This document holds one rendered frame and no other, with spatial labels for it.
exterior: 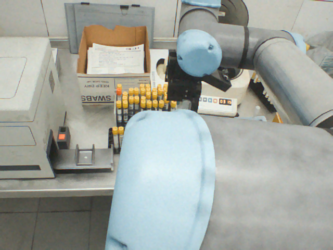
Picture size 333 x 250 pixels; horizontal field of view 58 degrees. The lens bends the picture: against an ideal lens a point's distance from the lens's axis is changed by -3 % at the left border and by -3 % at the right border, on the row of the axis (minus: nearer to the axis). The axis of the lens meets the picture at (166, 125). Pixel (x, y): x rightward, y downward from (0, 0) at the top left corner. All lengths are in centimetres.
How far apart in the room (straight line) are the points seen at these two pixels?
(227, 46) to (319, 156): 37
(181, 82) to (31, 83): 35
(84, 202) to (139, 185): 174
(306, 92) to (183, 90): 43
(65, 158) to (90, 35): 53
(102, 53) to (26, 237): 111
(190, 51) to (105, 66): 70
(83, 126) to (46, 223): 93
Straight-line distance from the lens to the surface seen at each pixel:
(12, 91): 78
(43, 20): 134
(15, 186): 98
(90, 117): 108
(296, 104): 34
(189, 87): 72
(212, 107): 108
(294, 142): 18
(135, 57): 121
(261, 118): 102
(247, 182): 16
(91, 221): 183
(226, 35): 53
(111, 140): 98
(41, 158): 87
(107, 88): 105
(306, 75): 38
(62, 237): 183
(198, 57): 51
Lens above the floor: 167
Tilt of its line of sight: 49 degrees down
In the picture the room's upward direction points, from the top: 7 degrees clockwise
